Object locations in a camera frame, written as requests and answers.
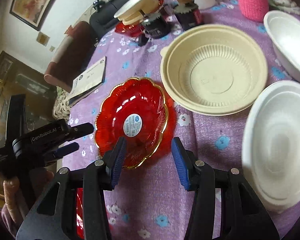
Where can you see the red glass scalloped plate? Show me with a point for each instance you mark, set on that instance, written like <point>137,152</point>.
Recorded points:
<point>142,112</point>

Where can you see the dark jar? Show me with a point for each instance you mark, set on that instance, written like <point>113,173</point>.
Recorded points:
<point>186,12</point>
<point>155,26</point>

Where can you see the white patterned cloth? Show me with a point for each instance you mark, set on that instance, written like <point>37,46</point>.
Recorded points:
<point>287,6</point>

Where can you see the person's left hand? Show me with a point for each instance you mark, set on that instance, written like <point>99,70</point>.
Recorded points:
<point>10,213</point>

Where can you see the white foam bowl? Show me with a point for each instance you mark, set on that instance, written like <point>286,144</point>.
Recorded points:
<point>271,146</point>
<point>284,32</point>

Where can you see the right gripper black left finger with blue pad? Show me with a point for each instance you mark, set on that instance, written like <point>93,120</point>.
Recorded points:
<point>54,214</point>

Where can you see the dark jar left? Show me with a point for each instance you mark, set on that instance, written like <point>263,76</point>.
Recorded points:
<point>155,26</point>

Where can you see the brown red sofa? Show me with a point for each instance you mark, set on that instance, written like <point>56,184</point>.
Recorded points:
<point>71,56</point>

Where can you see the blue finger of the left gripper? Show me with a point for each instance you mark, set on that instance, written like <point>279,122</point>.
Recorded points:
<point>65,149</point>

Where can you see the beige plastic ribbed bowl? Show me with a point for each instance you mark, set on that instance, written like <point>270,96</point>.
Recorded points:
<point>214,70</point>

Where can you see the small red glass dish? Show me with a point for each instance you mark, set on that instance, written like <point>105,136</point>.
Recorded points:
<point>131,30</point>

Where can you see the purple floral tablecloth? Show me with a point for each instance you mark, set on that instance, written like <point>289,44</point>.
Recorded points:
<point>149,201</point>

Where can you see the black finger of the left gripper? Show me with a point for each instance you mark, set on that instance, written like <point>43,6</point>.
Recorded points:
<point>79,131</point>

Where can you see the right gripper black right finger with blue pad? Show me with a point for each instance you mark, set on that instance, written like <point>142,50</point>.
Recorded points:
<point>243,216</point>

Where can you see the dark jar right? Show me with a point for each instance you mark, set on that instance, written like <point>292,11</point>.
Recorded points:
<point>186,12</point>

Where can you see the white booklet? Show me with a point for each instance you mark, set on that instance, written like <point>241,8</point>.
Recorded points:
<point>87,82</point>

